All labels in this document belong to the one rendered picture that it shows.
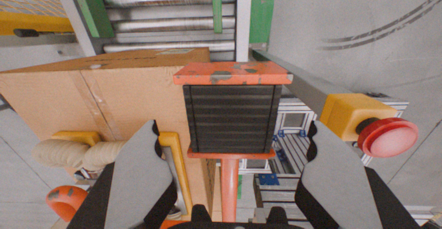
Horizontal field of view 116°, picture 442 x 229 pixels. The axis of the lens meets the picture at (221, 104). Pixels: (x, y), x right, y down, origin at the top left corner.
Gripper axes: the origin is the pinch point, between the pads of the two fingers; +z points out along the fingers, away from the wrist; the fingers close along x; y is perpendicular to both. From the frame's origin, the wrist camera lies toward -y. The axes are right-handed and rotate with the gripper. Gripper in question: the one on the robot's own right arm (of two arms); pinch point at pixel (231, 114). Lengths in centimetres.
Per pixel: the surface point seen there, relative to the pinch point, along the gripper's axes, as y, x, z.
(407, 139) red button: 7.2, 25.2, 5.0
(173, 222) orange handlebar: 24.7, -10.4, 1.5
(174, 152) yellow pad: 17.8, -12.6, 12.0
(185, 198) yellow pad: 36.4, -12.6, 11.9
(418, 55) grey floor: 12, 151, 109
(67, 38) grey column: -5, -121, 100
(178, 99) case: 5.1, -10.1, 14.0
